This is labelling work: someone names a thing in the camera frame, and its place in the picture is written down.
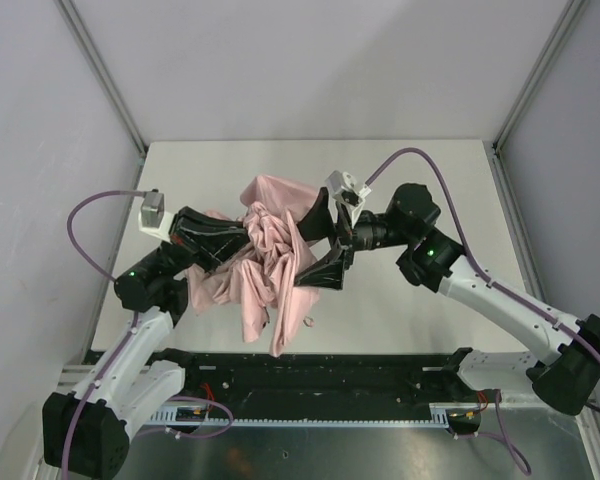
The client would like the pink umbrella with black lining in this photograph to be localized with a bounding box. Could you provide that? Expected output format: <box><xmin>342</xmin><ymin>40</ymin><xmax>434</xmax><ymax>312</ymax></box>
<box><xmin>186</xmin><ymin>175</ymin><xmax>319</xmax><ymax>357</ymax></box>

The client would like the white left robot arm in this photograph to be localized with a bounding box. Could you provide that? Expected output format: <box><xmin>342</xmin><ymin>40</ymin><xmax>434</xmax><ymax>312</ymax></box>
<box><xmin>42</xmin><ymin>206</ymin><xmax>249</xmax><ymax>479</ymax></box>

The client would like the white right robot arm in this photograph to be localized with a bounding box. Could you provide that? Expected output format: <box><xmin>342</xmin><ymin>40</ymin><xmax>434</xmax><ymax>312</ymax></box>
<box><xmin>295</xmin><ymin>183</ymin><xmax>600</xmax><ymax>416</ymax></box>

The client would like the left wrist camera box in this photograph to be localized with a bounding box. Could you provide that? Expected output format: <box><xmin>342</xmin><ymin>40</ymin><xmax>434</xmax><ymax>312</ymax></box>
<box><xmin>138</xmin><ymin>189</ymin><xmax>174</xmax><ymax>242</ymax></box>

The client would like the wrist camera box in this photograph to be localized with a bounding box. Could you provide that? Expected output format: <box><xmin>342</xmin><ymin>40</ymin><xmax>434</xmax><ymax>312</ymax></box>
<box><xmin>325</xmin><ymin>170</ymin><xmax>371</xmax><ymax>207</ymax></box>
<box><xmin>138</xmin><ymin>189</ymin><xmax>174</xmax><ymax>242</ymax></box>

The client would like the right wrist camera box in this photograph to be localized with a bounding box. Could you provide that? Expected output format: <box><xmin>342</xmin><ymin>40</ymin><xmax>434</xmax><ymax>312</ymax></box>
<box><xmin>325</xmin><ymin>170</ymin><xmax>371</xmax><ymax>207</ymax></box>

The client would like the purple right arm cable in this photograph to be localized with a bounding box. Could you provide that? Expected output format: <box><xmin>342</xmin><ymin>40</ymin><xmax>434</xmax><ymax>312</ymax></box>
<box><xmin>364</xmin><ymin>147</ymin><xmax>600</xmax><ymax>416</ymax></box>

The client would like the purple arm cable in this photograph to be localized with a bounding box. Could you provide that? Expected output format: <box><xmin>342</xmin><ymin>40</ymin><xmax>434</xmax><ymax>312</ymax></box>
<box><xmin>62</xmin><ymin>188</ymin><xmax>154</xmax><ymax>476</ymax></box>
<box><xmin>364</xmin><ymin>147</ymin><xmax>600</xmax><ymax>416</ymax></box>

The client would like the black mounting base plate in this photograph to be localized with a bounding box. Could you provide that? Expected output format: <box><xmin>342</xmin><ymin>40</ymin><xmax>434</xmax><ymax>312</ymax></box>
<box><xmin>148</xmin><ymin>348</ymin><xmax>480</xmax><ymax>423</ymax></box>

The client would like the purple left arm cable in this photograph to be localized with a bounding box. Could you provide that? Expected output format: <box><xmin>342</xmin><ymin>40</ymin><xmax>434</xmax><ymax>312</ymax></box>
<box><xmin>62</xmin><ymin>188</ymin><xmax>154</xmax><ymax>476</ymax></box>

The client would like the aluminium side rail right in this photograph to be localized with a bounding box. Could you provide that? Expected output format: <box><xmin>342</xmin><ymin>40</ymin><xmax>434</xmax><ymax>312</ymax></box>
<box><xmin>489</xmin><ymin>142</ymin><xmax>589</xmax><ymax>386</ymax></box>

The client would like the white slotted cable duct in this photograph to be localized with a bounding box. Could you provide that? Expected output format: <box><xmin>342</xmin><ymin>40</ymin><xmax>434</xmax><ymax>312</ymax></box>
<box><xmin>144</xmin><ymin>402</ymin><xmax>486</xmax><ymax>429</ymax></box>

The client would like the aluminium frame post left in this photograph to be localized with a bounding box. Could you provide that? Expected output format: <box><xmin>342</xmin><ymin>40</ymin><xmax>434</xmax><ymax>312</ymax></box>
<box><xmin>54</xmin><ymin>0</ymin><xmax>148</xmax><ymax>158</ymax></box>

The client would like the aluminium frame post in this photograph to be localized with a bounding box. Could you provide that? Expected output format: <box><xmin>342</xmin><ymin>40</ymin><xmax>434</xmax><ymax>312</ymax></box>
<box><xmin>491</xmin><ymin>0</ymin><xmax>590</xmax><ymax>154</ymax></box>
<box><xmin>54</xmin><ymin>0</ymin><xmax>148</xmax><ymax>158</ymax></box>

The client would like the aluminium frame post right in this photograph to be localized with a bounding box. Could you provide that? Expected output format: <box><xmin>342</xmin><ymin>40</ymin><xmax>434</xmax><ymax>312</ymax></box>
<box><xmin>491</xmin><ymin>0</ymin><xmax>590</xmax><ymax>154</ymax></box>

